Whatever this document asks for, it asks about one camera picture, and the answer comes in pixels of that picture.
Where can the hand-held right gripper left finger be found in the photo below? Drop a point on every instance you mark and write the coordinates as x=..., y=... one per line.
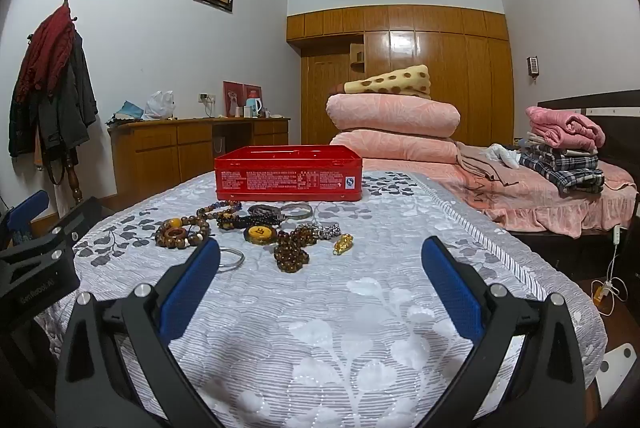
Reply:
x=192, y=288

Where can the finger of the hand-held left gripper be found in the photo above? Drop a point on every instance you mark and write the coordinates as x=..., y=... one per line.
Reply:
x=27, y=208
x=75, y=223

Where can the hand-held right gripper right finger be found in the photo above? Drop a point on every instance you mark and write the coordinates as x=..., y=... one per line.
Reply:
x=450, y=293

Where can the red tin box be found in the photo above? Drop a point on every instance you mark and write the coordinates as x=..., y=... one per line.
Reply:
x=285, y=180

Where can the thin silver bangle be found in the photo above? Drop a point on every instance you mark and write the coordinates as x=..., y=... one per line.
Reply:
x=242, y=259

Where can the round yellow pendant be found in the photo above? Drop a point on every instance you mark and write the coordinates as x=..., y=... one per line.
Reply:
x=259, y=234

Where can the wooden sideboard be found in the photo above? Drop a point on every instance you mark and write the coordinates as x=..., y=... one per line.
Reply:
x=150, y=158

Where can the dark coat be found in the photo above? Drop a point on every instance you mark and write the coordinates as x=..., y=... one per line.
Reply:
x=65, y=108

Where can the pink bedsheet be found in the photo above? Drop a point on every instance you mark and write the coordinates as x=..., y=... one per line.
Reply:
x=525, y=208

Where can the gold charm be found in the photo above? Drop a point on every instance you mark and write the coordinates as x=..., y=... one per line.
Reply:
x=344, y=244

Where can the blue folded cloth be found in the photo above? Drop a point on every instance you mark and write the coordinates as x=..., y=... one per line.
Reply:
x=130, y=111

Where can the clear bangle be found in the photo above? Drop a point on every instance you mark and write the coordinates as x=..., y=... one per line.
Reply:
x=300, y=213

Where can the beige cloth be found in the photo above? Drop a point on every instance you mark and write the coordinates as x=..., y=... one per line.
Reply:
x=477, y=161

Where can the grey paper bag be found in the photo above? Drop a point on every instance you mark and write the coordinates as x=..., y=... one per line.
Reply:
x=218, y=146

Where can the white plastic bag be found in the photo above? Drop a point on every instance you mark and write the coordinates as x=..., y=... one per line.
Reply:
x=160, y=106

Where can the white cloth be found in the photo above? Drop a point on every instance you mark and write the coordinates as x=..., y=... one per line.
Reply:
x=502, y=154

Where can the orange plug adapter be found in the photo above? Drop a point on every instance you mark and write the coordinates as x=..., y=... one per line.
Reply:
x=602, y=290

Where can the pink folded quilt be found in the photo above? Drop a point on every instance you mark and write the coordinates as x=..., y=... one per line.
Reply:
x=390, y=116
x=395, y=148

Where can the red coat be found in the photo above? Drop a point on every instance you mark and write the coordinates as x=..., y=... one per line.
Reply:
x=47, y=48

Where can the stack of plaid clothes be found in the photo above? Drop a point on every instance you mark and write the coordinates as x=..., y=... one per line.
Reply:
x=565, y=168

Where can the white plastic object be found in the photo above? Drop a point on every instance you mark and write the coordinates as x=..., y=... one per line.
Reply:
x=617, y=365

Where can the pink folded garment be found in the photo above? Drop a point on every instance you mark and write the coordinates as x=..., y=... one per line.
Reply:
x=565, y=126

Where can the yellow spotted blanket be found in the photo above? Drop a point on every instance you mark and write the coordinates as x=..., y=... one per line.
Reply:
x=395, y=83

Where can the wooden wardrobe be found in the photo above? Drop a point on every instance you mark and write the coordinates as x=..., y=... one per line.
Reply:
x=450, y=58

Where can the dark wooden headboard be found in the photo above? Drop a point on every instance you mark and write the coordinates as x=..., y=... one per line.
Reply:
x=620, y=123

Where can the wall socket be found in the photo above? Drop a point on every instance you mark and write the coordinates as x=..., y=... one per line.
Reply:
x=206, y=98

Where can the red photo frame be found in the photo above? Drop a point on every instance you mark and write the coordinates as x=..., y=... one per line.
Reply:
x=252, y=87
x=232, y=96

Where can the small wall device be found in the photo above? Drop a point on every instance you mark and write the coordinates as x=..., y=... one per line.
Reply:
x=533, y=67

